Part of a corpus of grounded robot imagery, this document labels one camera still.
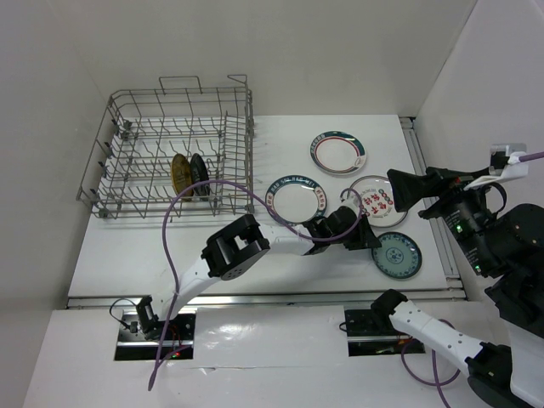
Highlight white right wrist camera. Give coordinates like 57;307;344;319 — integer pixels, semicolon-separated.
464;143;529;190

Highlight black round plate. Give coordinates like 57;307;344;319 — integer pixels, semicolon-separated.
190;153;211;201

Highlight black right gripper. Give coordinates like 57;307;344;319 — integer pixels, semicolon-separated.
382;161;495;270

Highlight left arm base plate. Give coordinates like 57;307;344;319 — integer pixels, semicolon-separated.
108;297;196;361

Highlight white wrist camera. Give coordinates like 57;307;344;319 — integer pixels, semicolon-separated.
340;188;362;216
464;143;529;190

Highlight silver aluminium front rail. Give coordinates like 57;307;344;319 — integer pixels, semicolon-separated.
66;281;468;309

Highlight yellow patterned plate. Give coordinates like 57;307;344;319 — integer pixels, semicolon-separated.
171;153;193;195

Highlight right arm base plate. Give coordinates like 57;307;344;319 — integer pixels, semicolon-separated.
338;309;425;357

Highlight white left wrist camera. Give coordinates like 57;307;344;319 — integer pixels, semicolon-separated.
340;188;362;216

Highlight white plate red characters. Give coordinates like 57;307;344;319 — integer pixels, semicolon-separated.
350;175;406;229

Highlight silver aluminium side rail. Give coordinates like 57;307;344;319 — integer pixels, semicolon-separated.
399;115;462;281

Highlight white plate teal lettered rim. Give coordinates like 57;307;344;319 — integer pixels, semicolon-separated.
265;174;328;224

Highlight grey wire dish rack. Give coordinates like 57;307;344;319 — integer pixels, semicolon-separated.
76;74;254;219

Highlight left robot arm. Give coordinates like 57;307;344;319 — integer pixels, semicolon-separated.
136;206;382;340

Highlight blue white patterned plate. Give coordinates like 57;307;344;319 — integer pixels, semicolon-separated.
371;232;422;280

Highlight white plate teal red rim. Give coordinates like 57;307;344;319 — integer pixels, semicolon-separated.
309;131;367;176

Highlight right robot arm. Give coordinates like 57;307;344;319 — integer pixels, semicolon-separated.
371;167;543;407

